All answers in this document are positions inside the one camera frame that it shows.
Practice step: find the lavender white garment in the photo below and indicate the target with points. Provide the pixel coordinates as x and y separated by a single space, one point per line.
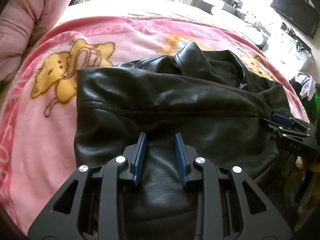
308 85

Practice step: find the pink cartoon fleece blanket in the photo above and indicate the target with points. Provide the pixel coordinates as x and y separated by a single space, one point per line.
38 118

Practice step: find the black flat television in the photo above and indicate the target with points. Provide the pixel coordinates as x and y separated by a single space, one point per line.
299 12

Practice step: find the white dresser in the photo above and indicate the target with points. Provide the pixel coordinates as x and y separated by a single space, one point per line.
286 52

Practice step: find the pink quilted duvet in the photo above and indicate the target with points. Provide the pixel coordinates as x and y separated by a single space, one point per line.
23 23

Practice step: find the beige bed sheet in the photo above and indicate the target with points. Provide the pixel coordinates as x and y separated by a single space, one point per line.
163 9

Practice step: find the black leather jacket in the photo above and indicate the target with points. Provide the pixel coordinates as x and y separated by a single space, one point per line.
210 98

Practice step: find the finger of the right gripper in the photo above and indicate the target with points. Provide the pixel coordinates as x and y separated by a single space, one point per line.
282 121

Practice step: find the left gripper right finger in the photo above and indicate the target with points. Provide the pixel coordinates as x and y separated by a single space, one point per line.
230 205

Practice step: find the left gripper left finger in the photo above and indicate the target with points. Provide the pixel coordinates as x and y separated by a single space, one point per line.
89 205

